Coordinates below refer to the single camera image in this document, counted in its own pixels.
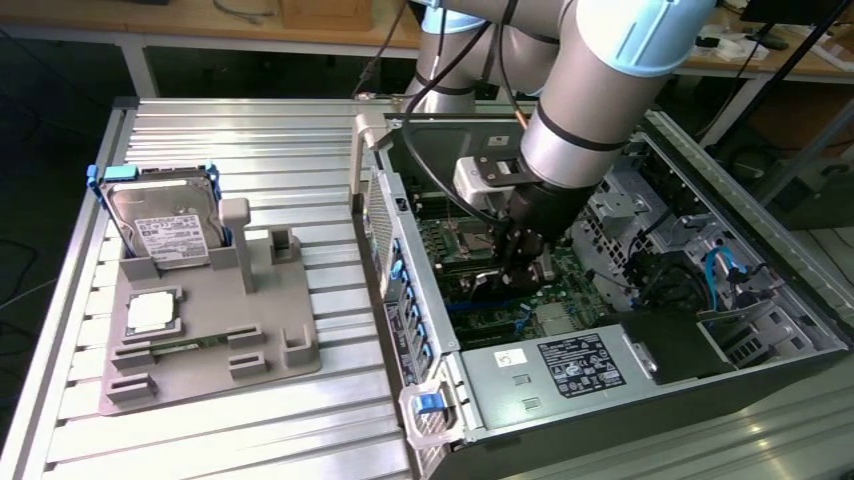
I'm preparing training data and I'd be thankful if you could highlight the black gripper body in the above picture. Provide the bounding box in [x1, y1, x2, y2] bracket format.
[501, 179, 597, 245]

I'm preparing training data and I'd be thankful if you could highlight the CPU socket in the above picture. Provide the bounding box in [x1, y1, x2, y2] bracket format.
[449, 218, 500, 252]

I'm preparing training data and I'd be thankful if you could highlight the green motherboard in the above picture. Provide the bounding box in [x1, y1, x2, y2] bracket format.
[405, 189, 621, 351]

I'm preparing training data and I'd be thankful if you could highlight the metal disk bay cage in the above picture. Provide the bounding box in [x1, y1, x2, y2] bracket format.
[571, 167, 675, 281]

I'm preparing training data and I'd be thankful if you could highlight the silver chipset heatsink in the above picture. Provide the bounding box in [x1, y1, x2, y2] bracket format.
[532, 304, 579, 336]

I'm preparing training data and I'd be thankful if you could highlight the grey power supply unit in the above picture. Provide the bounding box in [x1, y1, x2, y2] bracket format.
[458, 324, 661, 431]

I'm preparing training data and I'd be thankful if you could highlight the open black PC case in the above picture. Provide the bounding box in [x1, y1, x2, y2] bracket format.
[349, 102, 854, 480]

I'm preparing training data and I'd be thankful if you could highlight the black box on floor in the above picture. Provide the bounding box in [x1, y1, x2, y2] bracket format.
[759, 159, 854, 231]

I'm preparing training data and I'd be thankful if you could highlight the white small object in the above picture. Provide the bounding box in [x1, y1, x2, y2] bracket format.
[696, 34, 761, 61]

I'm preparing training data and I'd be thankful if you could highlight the grey plastic parts rack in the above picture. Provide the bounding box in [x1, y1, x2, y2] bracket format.
[97, 197, 324, 417]

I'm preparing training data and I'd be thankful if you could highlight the black slanted pole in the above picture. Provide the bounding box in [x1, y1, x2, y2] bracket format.
[696, 0, 854, 146]

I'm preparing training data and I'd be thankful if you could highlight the green RAM stick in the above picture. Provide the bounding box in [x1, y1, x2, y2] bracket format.
[150, 335, 232, 352]

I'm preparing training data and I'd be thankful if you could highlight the hard disk in blue carrier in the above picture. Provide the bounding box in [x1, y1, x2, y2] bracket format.
[85, 160, 232, 261]

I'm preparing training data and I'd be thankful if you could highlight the silver CPU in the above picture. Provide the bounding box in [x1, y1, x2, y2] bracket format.
[125, 293, 181, 332]

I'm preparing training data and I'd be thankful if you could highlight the black monitor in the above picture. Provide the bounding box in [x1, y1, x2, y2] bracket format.
[739, 0, 854, 26]

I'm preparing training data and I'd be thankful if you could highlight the wooden workbench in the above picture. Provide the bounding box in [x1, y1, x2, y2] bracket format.
[0, 0, 854, 96]

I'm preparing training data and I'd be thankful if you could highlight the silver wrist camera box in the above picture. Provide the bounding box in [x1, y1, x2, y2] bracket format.
[450, 155, 535, 221]

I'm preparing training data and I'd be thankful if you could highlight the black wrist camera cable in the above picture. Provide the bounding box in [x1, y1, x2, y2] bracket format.
[401, 19, 508, 224]

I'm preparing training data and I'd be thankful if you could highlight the blue wire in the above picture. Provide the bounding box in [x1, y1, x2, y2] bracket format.
[703, 247, 739, 314]

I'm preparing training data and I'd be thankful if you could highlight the hanging cable with plug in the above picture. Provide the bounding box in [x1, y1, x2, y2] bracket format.
[352, 0, 409, 104]

